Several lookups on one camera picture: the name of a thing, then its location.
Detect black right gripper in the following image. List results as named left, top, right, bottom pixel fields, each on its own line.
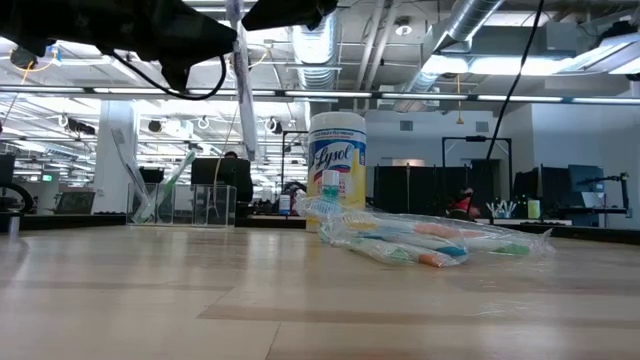
left=242, top=0, right=340, bottom=31

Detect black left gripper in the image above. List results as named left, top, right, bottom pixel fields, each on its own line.
left=49, top=0, right=238, bottom=94

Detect orange toothbrush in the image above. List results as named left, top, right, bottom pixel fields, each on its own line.
left=327, top=235, right=451, bottom=269
left=344, top=212, right=501, bottom=242

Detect long linear ceiling light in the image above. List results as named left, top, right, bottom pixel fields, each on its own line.
left=0, top=83, right=640, bottom=105

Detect black background monitor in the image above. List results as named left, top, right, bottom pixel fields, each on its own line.
left=190, top=157, right=251, bottom=189

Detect white building column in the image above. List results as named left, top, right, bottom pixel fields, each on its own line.
left=92, top=99, right=140, bottom=216

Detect yellow Lysol wipes canister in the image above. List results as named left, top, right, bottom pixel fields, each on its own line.
left=305, top=110, right=368, bottom=234

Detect person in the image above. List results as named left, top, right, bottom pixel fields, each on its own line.
left=448, top=187, right=485, bottom=220
left=222, top=149, right=255, bottom=204

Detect clear acrylic organizer box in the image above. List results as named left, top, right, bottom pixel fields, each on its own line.
left=126, top=182, right=238, bottom=227

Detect black hanging device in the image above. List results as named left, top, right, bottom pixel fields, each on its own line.
left=8, top=43, right=40, bottom=71

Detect grey laptop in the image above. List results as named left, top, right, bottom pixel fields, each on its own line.
left=53, top=190, right=96, bottom=216

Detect black room divider panels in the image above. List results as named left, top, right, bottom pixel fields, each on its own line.
left=373, top=163, right=499, bottom=217

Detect bright ceiling light panel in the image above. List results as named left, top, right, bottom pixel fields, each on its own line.
left=421, top=53, right=594, bottom=77

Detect white utensils bunch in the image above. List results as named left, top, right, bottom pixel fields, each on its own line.
left=485, top=199, right=518, bottom=220

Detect dark desk monitor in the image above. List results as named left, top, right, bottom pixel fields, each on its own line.
left=567, top=163, right=606, bottom=210

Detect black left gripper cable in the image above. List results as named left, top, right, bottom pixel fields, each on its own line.
left=107, top=49, right=229, bottom=102

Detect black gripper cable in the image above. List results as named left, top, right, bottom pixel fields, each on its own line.
left=107, top=49, right=229, bottom=102
left=467, top=0, right=546, bottom=214

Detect large silver spiral duct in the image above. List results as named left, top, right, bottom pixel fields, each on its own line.
left=394, top=0, right=506, bottom=112

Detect black metal frame stand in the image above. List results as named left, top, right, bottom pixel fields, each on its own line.
left=441, top=134, right=515, bottom=216

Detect black curved hose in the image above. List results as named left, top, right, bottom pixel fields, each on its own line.
left=0, top=180, right=35, bottom=214

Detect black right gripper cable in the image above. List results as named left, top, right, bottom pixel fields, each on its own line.
left=467, top=0, right=546, bottom=214

